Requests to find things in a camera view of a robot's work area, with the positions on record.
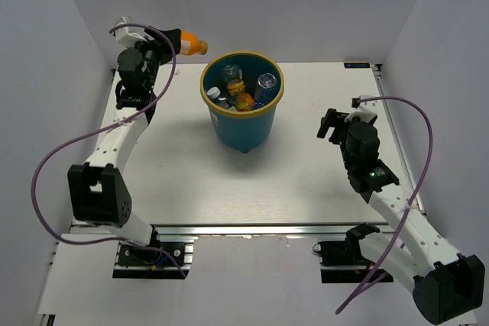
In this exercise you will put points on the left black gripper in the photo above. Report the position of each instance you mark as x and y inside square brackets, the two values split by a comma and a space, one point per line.
[160, 47]

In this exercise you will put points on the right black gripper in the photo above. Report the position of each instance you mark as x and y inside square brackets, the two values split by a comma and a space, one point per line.
[335, 120]

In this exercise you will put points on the orange juice bottle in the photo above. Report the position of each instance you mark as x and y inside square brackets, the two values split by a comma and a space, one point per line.
[191, 44]

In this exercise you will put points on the blue label water bottle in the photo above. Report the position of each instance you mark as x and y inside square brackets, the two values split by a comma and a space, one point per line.
[265, 89]

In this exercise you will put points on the clear bottle with yellow band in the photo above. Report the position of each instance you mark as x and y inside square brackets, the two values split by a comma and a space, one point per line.
[232, 76]

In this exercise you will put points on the orange plastic bottle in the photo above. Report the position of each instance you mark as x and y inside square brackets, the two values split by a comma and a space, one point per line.
[244, 101]

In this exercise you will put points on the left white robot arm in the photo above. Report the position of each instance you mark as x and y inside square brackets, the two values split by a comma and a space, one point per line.
[98, 192]

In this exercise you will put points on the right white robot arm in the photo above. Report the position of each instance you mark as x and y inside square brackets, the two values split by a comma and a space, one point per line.
[443, 282]

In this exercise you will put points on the teal bin with yellow rim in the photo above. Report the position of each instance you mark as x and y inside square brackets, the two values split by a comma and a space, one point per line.
[241, 130]

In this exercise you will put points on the right blue table sticker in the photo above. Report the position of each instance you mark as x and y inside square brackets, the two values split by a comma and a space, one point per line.
[357, 65]

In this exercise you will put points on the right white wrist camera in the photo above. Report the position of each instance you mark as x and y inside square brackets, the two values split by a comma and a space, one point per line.
[365, 111]

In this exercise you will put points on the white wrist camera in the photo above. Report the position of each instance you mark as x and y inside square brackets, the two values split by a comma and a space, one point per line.
[126, 32]
[365, 111]

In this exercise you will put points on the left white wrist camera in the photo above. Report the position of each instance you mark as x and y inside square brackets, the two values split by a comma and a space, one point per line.
[126, 32]

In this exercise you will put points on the aluminium table front rail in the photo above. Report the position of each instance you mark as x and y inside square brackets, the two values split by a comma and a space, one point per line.
[254, 230]

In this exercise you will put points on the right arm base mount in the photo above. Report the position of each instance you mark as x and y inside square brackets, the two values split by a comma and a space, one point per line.
[341, 260]

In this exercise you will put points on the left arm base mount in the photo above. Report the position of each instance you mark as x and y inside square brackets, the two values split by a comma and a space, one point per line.
[135, 263]

